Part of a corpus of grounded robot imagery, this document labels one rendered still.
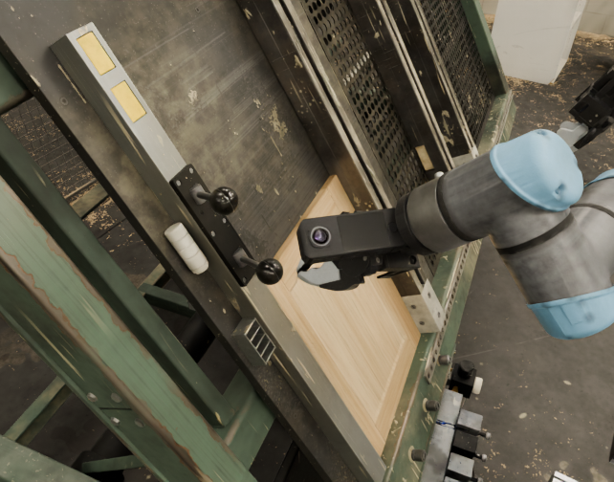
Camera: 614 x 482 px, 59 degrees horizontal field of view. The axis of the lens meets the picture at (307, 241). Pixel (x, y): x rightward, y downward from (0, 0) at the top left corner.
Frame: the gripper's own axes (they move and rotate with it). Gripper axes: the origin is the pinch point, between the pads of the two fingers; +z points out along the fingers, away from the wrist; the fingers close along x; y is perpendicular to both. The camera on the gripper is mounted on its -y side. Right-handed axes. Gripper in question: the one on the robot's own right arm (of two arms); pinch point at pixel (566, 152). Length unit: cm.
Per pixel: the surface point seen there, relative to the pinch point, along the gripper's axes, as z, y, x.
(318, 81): 5, 49, 33
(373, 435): 40, -6, 64
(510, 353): 115, -64, -55
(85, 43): -9, 66, 77
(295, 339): 20, 20, 71
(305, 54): 2, 54, 33
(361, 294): 31, 15, 45
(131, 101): -4, 59, 76
